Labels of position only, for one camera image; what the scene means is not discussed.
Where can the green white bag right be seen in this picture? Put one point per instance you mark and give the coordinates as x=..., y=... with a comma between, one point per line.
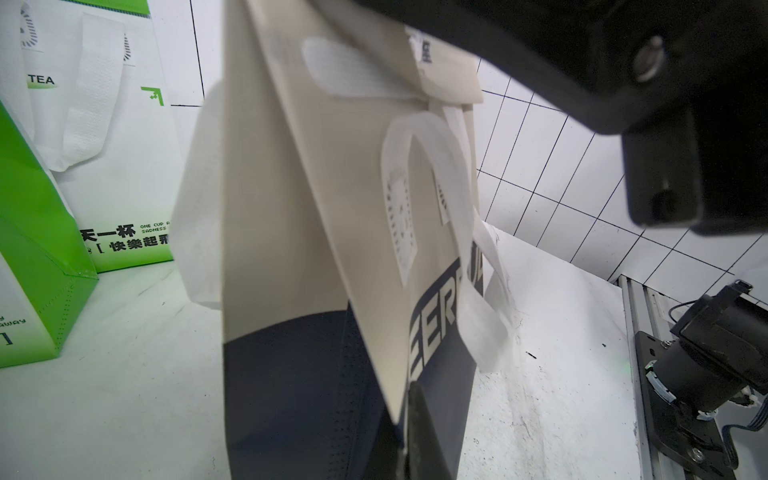
x=83, y=81

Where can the green white bag left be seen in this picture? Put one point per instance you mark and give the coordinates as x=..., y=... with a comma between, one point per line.
x=47, y=275

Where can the navy beige small bag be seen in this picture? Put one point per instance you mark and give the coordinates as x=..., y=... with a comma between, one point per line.
x=328, y=211

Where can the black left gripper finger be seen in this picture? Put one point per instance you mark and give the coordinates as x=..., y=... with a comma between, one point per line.
x=419, y=456

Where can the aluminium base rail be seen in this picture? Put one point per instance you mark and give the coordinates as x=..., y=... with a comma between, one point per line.
x=700, y=378

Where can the green white bag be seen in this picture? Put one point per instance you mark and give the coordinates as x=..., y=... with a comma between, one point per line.
x=47, y=275
x=83, y=81

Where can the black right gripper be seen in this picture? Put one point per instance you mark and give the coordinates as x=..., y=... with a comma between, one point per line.
x=682, y=83

